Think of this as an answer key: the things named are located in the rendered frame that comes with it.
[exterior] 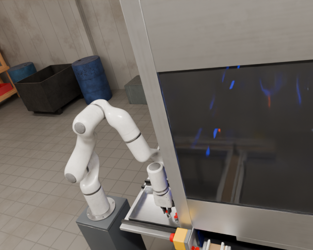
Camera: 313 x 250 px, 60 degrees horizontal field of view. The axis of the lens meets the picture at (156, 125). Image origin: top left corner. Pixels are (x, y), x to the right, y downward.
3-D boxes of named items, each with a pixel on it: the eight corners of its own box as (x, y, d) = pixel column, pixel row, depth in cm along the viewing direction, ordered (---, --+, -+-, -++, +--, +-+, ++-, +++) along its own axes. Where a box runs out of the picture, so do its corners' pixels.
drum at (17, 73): (53, 94, 675) (38, 60, 631) (36, 106, 630) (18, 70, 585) (37, 95, 702) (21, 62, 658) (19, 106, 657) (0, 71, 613)
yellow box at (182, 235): (194, 239, 128) (191, 229, 125) (190, 253, 123) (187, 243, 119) (179, 236, 131) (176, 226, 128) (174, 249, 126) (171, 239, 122)
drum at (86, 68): (117, 93, 587) (105, 53, 544) (103, 105, 542) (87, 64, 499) (96, 93, 614) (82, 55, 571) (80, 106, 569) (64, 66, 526)
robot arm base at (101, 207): (81, 218, 170) (70, 197, 161) (98, 196, 184) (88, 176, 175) (105, 223, 162) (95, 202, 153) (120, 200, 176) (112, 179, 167)
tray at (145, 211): (197, 196, 162) (196, 191, 160) (185, 232, 142) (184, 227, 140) (146, 189, 176) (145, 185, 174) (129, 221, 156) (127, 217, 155)
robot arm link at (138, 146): (134, 125, 140) (161, 169, 151) (120, 143, 127) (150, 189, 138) (148, 121, 135) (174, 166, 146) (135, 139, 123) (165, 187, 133)
